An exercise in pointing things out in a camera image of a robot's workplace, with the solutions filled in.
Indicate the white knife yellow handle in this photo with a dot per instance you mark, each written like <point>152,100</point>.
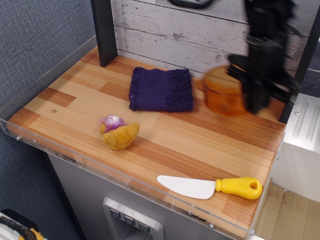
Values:
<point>246,187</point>

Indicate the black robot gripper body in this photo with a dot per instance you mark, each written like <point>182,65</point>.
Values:
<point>267,41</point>

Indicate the toy croissant with onion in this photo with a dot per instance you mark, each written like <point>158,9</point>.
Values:
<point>116,134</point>

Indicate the grey toy fridge cabinet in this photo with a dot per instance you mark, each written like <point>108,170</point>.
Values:
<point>85,192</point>

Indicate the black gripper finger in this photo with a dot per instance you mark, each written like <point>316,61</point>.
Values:
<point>284,91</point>
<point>255,93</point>

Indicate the black handle on wall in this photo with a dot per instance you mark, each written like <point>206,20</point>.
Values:
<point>192,4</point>

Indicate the black right frame post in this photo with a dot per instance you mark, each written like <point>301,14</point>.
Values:
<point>303,65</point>

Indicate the silver dispenser button panel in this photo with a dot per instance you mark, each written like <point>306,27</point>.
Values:
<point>126,223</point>

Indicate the yellow toy bottom left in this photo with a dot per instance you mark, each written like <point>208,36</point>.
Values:
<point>31,234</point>

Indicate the black left frame post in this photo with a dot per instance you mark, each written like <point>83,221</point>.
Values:
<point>104,30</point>

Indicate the white grooved block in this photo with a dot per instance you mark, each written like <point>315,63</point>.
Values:
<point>298,158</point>

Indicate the purple folded cloth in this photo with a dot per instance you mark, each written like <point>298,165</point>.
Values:
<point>160,90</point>

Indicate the clear acrylic table guard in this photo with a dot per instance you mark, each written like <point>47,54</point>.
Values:
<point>64,120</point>

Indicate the orange transparent pot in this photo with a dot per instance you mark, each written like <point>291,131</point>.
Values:
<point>222,93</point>

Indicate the black frame post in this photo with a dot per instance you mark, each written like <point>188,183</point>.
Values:
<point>104,30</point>
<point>303,65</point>

